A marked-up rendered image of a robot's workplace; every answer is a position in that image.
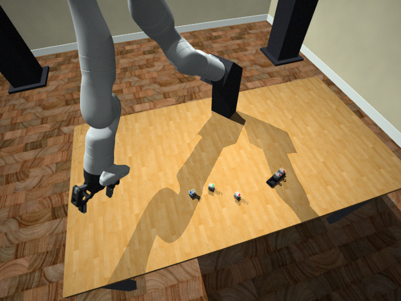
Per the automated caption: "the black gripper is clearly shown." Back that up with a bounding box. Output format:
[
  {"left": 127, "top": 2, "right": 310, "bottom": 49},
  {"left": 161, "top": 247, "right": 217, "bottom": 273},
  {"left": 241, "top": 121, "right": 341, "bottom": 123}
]
[{"left": 71, "top": 168, "right": 120, "bottom": 214}]

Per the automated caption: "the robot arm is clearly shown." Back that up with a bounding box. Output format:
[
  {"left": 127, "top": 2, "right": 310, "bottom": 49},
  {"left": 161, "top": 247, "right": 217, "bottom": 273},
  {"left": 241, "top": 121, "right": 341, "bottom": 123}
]
[{"left": 67, "top": 0, "right": 225, "bottom": 186}]

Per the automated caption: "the clear relay with green button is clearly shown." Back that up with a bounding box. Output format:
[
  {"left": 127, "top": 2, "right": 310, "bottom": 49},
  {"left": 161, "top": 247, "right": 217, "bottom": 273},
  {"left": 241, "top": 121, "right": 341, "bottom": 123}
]
[{"left": 208, "top": 182, "right": 215, "bottom": 191}]

